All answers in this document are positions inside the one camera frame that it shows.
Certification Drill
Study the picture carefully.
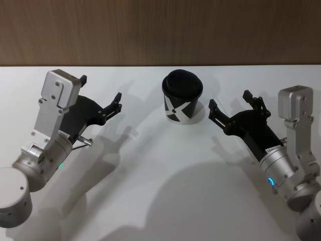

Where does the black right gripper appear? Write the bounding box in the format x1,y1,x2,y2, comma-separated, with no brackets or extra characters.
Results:
208,89,286,161

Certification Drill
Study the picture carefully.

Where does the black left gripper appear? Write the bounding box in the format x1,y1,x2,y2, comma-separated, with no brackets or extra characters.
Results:
58,75,123,144

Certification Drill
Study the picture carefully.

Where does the black white patterned paper cup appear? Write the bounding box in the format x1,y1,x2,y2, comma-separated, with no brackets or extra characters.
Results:
163,92,201,125

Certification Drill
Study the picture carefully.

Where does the black plastic cup lid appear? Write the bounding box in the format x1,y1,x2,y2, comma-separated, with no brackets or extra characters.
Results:
161,69,204,99

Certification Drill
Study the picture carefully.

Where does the thin dark cable silver plug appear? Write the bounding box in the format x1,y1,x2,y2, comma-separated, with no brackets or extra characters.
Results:
71,136,94,152

